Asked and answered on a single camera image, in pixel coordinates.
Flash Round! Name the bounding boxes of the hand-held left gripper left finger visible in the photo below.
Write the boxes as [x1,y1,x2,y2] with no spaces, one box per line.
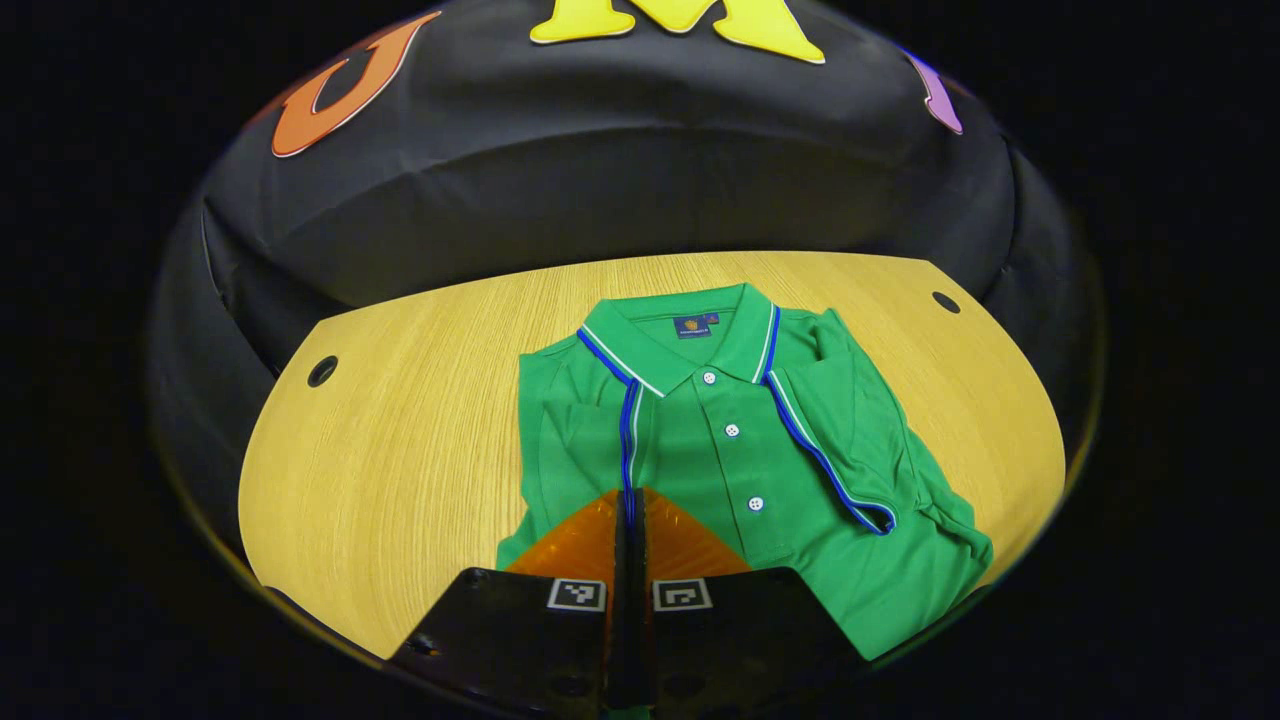
[388,488,631,716]

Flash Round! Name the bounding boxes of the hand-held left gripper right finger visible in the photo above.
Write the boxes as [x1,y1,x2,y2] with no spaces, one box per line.
[630,487,871,716]

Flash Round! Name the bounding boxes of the green T-shirt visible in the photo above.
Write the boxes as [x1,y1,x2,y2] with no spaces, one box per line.
[495,283,994,663]

